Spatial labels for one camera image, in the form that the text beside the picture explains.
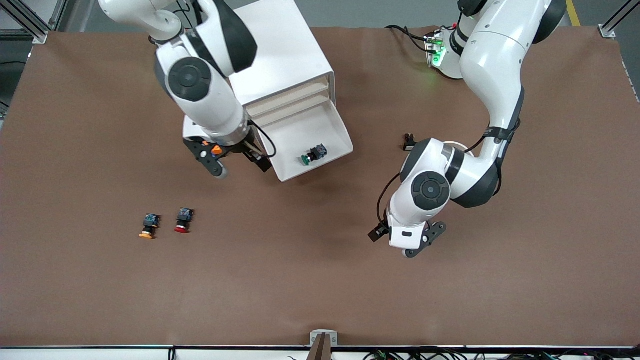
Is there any yellow mushroom push button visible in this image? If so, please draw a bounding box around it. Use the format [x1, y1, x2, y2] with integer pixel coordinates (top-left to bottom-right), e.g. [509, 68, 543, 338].
[138, 213, 161, 240]

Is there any white table edge rail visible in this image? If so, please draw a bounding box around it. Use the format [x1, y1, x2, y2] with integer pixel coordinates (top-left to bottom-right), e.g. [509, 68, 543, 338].
[0, 345, 640, 360]

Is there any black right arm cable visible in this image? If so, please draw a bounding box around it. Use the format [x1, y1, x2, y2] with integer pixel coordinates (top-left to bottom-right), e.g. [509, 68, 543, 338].
[247, 119, 277, 161]

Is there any red mushroom push button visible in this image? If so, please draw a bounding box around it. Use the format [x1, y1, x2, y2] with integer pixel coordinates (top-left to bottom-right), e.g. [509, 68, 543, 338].
[174, 207, 195, 234]

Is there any aluminium frame profile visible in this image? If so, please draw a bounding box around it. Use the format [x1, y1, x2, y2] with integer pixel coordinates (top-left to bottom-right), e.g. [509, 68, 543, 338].
[0, 0, 68, 45]
[600, 0, 640, 40]

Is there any black cable bundle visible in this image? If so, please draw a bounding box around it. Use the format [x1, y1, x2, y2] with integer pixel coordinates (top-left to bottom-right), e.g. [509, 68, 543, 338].
[287, 347, 640, 360]

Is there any white drawer cabinet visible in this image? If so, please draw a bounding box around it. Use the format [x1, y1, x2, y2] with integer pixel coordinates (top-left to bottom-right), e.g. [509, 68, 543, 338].
[231, 0, 337, 132]

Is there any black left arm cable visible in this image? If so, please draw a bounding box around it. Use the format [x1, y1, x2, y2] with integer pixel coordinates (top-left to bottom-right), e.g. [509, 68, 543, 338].
[376, 125, 518, 226]

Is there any black arm base cable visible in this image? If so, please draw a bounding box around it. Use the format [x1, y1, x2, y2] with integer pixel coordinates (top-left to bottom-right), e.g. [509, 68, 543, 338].
[385, 24, 432, 53]

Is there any green mushroom push button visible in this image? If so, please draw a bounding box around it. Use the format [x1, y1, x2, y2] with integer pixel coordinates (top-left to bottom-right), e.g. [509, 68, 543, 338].
[301, 143, 328, 167]

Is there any brown tapered pole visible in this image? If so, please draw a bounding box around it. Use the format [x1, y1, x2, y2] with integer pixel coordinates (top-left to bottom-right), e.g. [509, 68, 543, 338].
[306, 333, 333, 360]

